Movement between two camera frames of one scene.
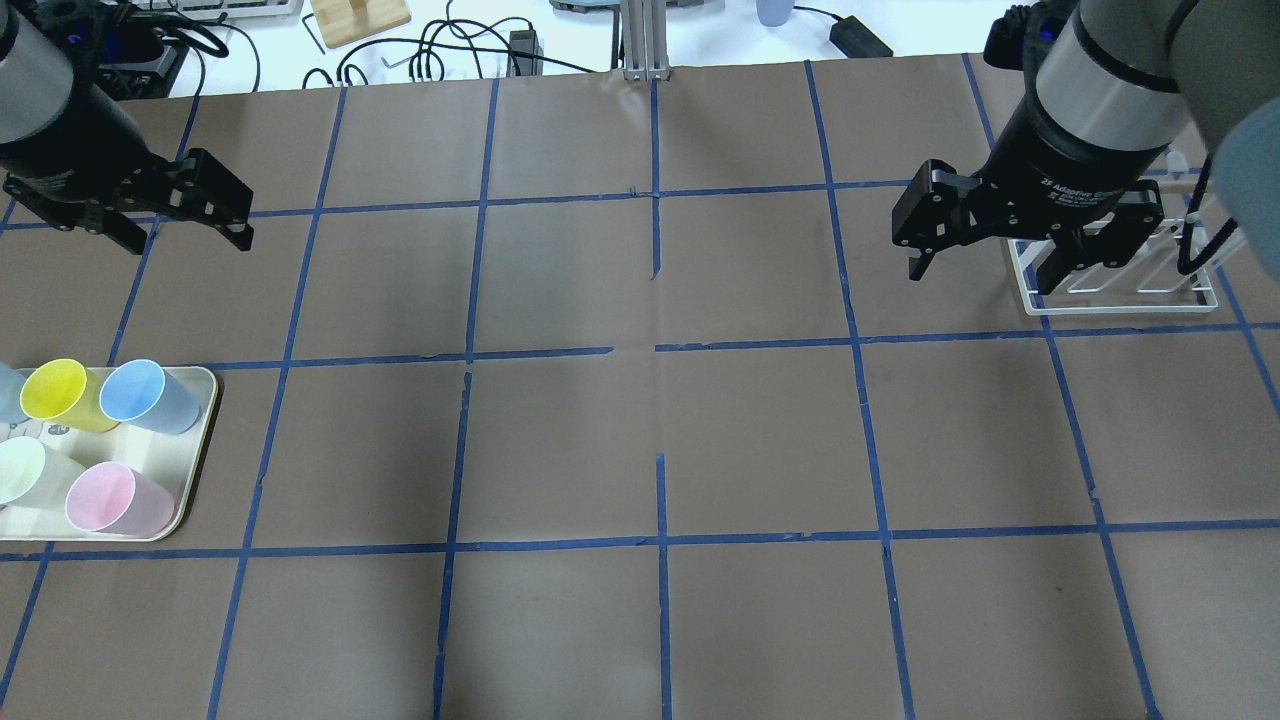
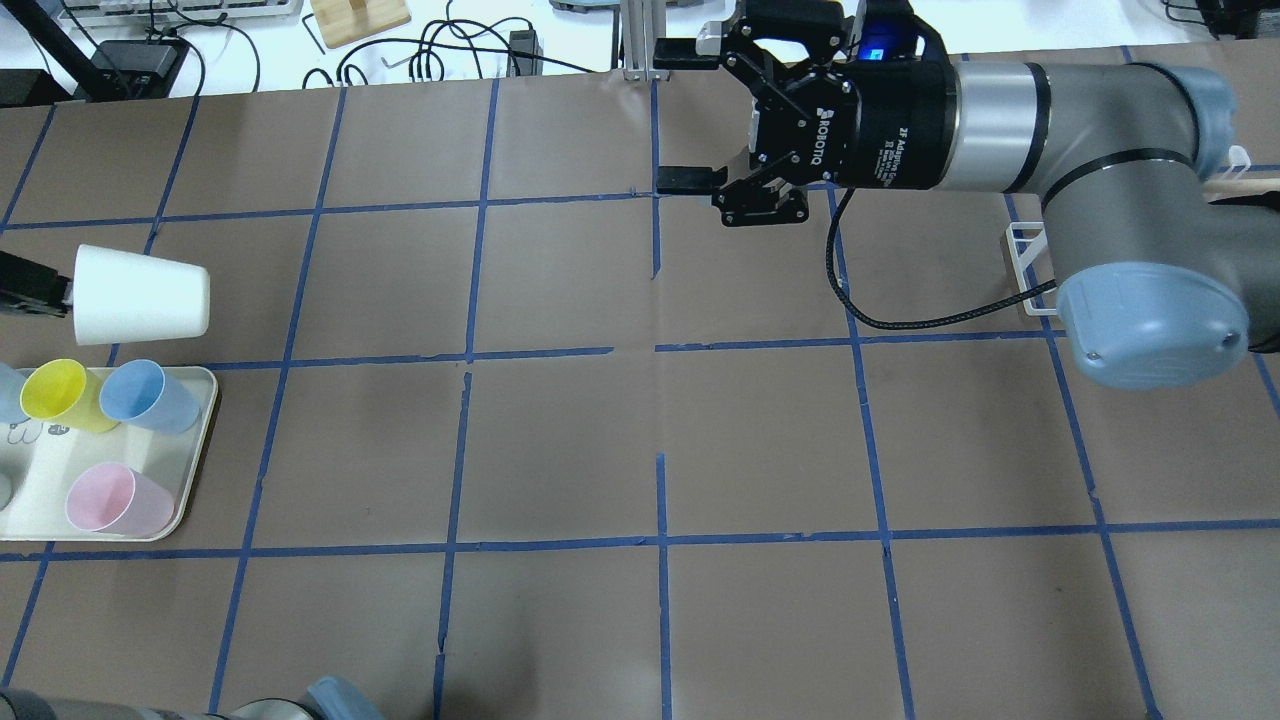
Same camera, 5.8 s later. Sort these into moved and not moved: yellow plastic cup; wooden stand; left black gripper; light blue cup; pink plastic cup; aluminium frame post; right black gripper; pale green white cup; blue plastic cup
Moved: left black gripper; right black gripper; pale green white cup
Not moved: light blue cup; aluminium frame post; yellow plastic cup; pink plastic cup; blue plastic cup; wooden stand
